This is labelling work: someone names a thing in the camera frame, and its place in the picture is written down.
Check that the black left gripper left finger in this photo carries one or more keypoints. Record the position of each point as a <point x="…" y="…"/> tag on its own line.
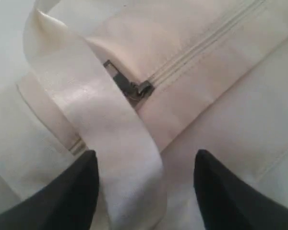
<point x="67" y="203"/>

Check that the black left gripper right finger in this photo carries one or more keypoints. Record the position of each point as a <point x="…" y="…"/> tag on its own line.
<point x="228" y="203"/>

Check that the beige fabric duffel bag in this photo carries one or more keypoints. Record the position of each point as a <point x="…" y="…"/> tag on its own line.
<point x="146" y="84"/>

